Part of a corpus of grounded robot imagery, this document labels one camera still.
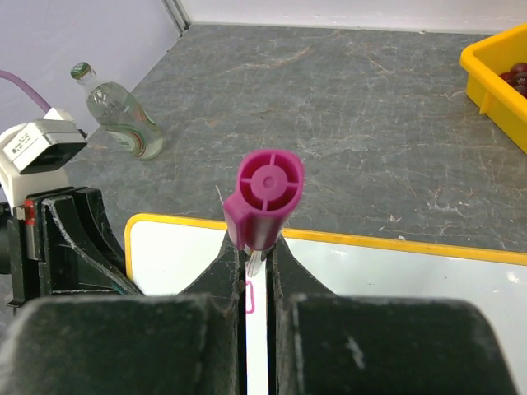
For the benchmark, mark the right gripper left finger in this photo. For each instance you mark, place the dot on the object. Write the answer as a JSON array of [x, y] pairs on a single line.
[[107, 343]]

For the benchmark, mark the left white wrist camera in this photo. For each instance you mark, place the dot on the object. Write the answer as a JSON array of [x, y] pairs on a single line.
[[33, 155]]

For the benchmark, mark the orange framed whiteboard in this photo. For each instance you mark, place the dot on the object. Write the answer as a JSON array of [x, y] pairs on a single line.
[[164, 254]]

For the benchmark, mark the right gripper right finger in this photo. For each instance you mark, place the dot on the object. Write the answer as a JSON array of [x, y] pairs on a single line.
[[323, 343]]

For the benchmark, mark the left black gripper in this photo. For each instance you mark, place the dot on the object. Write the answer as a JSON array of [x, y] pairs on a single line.
[[81, 253]]

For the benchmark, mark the purple grape bunch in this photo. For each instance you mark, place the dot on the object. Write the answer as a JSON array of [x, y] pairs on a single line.
[[516, 77]]

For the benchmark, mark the pink capped whiteboard marker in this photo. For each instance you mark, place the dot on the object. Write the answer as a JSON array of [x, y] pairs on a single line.
[[269, 186]]

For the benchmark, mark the left aluminium frame post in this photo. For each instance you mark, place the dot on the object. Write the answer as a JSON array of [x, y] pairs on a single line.
[[178, 15]]

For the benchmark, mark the clear glass bottle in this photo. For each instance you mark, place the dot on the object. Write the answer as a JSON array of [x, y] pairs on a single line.
[[119, 113]]

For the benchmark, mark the yellow plastic tray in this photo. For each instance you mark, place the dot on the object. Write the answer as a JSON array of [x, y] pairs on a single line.
[[485, 61]]

